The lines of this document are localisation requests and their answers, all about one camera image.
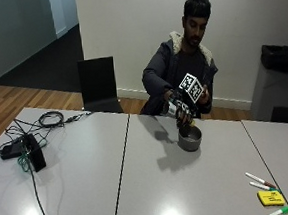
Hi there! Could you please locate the black power adapter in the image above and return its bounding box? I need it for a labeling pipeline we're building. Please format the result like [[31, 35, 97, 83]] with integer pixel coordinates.
[[0, 140, 26, 161]]

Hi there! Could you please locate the grey metal bowl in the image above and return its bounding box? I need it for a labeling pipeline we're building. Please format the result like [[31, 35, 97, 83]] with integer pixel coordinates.
[[176, 124, 205, 154]]

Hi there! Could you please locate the coiled black cable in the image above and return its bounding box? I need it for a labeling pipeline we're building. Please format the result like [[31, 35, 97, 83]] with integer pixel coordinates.
[[37, 108, 93, 130]]

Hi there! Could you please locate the white marker cube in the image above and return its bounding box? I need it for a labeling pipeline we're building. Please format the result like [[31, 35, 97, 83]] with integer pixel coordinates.
[[177, 71, 206, 105]]

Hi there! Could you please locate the long black cable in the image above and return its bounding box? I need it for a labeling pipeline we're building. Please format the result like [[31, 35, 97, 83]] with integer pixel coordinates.
[[3, 115, 74, 215]]

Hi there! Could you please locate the green cable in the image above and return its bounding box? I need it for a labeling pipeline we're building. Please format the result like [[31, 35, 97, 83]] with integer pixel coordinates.
[[15, 143, 33, 174]]

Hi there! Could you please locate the black chair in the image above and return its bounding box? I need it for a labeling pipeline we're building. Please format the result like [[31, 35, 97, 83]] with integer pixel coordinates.
[[76, 55, 124, 117], [269, 105, 288, 128]]

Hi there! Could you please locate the white marker with green cap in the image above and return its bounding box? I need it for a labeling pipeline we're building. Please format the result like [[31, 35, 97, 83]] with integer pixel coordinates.
[[264, 206, 288, 215], [248, 179, 281, 194]]

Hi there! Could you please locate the the person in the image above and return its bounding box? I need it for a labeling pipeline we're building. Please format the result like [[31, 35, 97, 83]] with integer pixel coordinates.
[[131, 0, 223, 125]]

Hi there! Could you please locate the white marker with brown cap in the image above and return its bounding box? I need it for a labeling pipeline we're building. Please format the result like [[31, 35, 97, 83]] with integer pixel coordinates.
[[244, 169, 278, 192]]

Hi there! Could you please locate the bottle with white green label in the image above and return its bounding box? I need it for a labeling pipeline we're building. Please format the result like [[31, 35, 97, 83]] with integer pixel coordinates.
[[160, 97, 183, 120]]

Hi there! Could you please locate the black box device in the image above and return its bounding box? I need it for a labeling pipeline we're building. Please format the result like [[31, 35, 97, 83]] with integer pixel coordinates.
[[21, 131, 48, 174]]

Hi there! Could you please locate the yellow sticky note pad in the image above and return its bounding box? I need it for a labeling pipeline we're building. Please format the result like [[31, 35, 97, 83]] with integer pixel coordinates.
[[256, 189, 287, 209]]

